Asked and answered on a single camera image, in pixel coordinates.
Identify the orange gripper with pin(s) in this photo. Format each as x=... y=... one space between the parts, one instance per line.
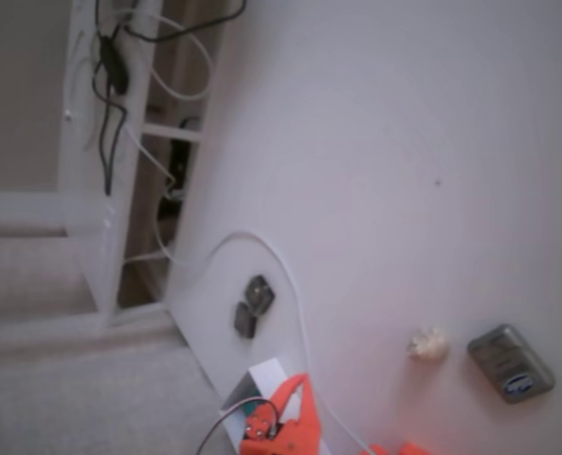
x=296 y=422

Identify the teal green rounded cube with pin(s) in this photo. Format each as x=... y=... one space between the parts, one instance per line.
x=253 y=405

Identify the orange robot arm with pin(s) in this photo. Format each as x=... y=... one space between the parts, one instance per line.
x=412 y=449

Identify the white cardboard bin box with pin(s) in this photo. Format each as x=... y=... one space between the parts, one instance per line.
x=268 y=372

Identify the small cream bear figurine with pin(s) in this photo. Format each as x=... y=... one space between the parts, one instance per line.
x=428 y=345

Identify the gray metal tin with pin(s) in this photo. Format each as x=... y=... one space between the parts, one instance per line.
x=510 y=364

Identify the black boxy device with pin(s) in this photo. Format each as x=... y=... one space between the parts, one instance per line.
x=180 y=156

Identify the white shelf frame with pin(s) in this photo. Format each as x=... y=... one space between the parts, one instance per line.
x=79 y=156

